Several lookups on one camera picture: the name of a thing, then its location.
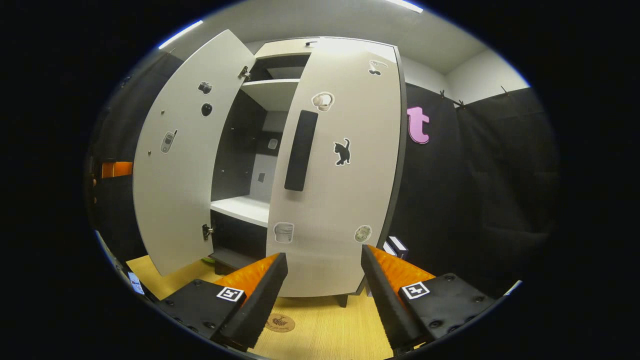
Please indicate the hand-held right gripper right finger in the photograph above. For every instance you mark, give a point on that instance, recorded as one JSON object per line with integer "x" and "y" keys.
{"x": 387, "y": 310}

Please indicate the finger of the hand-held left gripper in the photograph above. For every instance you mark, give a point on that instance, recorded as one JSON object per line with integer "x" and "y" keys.
{"x": 117, "y": 170}

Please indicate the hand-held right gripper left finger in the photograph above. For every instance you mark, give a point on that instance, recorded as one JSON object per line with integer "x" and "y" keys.
{"x": 260, "y": 310}

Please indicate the white cabinet door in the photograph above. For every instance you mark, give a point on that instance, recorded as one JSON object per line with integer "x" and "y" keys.
{"x": 175, "y": 200}
{"x": 325, "y": 210}

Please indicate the round cork coaster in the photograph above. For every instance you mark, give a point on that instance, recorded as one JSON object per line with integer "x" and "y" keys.
{"x": 280, "y": 323}

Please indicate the dark navy book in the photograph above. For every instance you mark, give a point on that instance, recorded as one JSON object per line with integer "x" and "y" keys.
{"x": 400, "y": 246}

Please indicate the small green object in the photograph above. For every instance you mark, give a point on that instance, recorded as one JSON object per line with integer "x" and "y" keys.
{"x": 208, "y": 260}

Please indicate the white cabinet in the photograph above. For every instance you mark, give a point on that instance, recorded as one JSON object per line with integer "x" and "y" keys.
{"x": 240, "y": 207}

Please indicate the white blue card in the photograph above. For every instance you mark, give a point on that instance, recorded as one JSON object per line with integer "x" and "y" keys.
{"x": 136, "y": 283}

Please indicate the black backdrop cloth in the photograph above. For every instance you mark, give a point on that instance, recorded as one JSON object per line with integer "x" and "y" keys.
{"x": 475, "y": 200}

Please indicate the long ceiling light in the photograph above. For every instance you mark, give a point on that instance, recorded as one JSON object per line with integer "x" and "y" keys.
{"x": 405, "y": 5}
{"x": 180, "y": 34}

